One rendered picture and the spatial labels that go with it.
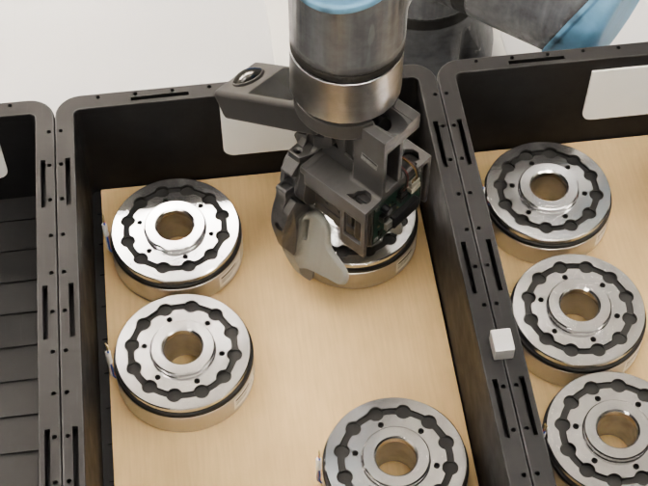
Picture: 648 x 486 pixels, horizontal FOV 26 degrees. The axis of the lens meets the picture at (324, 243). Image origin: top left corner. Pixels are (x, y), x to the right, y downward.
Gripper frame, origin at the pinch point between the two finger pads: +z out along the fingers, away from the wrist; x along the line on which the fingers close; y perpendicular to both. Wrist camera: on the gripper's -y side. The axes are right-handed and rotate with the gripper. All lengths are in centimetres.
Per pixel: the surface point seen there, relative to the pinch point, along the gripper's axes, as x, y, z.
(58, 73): 5.4, -41.3, 15.0
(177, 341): -14.1, -1.8, -0.1
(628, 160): 25.0, 12.1, 2.0
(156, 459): -21.3, 3.2, 2.1
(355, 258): 0.0, 3.4, -1.2
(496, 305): 0.9, 15.9, -6.6
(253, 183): 1.7, -9.5, 2.0
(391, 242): 3.3, 4.2, -0.8
